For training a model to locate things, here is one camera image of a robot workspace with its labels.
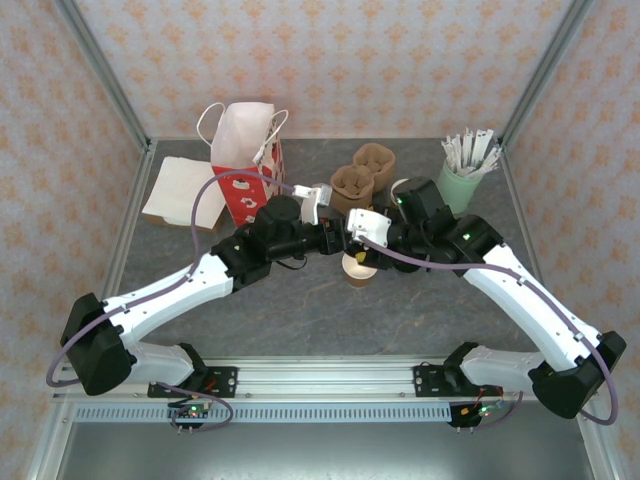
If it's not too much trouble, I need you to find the brown paper coffee cup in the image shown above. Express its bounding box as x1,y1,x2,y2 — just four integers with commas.
341,249,380,289

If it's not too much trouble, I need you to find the red white paper gift bag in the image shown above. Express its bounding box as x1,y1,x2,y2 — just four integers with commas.
197,102,290,230

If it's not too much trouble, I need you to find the white paper napkin stack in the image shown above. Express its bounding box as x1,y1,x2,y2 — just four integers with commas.
141,156,226,226

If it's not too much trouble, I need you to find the brown pulp cup carrier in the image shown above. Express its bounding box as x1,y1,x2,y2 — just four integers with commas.
352,143,397,194
329,166,376,217

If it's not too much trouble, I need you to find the green straw holder cup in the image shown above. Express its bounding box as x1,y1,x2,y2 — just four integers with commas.
437,158,482,215

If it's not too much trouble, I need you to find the small circuit board green light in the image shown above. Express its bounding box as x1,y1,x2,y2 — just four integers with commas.
462,402,505,420
169,403,211,421

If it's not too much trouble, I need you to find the grey metal lower panel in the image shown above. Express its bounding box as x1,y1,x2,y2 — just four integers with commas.
49,422,596,480

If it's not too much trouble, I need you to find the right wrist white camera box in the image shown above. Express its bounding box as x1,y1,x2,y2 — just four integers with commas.
347,208,394,249

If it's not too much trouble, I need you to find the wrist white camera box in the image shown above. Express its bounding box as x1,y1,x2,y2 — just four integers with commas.
347,208,394,249
292,183,335,226

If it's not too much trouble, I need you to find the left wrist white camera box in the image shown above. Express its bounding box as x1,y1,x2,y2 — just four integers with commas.
292,183,335,226

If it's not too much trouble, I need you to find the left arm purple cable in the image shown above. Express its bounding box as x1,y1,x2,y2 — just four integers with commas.
46,170,297,432

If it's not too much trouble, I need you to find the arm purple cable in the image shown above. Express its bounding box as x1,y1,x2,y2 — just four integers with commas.
46,170,297,432
359,237,621,431

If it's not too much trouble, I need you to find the aluminium table side rail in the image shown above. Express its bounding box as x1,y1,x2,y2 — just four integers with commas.
499,142,572,362
78,139,160,362

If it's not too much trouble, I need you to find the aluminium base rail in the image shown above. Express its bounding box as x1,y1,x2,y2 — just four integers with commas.
52,356,600,402

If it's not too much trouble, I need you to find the grey slotted cable duct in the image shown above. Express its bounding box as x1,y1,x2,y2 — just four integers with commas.
73,404,507,425

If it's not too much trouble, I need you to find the aluminium frame post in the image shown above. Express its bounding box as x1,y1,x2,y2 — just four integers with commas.
53,0,153,154
499,0,596,151

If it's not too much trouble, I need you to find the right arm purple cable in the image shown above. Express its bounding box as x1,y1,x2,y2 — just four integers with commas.
359,237,621,431

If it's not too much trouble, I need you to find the aluminium lower frame bar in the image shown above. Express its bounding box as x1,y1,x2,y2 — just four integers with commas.
27,399,76,480
572,399,621,480

